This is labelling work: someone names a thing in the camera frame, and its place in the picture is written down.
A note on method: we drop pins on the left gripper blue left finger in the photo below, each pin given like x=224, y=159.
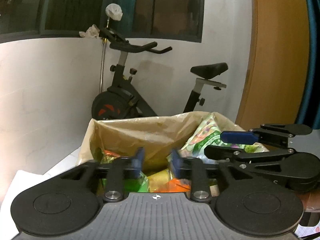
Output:
x=121, y=169

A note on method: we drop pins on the brown cardboard box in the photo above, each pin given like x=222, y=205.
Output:
x=157, y=135

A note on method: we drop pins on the yellow snack packet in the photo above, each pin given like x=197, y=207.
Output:
x=159, y=179

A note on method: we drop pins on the metal pole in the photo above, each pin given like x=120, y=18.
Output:
x=101, y=64

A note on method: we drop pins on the dark window frame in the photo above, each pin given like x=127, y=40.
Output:
x=164, y=19

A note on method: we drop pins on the teal curtain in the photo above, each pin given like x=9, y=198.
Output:
x=308, y=113

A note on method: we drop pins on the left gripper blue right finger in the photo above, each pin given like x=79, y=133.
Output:
x=192, y=169

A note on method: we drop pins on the light green veggie ring bag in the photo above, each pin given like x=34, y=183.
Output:
x=208, y=134

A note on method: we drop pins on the green red corn snack bag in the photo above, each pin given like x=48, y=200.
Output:
x=131, y=185

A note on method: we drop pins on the crumpled white tissue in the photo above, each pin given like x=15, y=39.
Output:
x=91, y=32

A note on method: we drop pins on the black exercise bike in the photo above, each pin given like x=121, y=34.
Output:
x=122, y=100

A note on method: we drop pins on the white plastic bag on pole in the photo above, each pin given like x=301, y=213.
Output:
x=114, y=12

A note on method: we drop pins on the orange red chip bag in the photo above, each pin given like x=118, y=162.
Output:
x=176, y=185

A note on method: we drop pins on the orange wooden wardrobe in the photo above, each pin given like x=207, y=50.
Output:
x=278, y=63

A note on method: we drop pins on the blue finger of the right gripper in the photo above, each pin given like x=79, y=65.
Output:
x=219, y=152
x=236, y=137

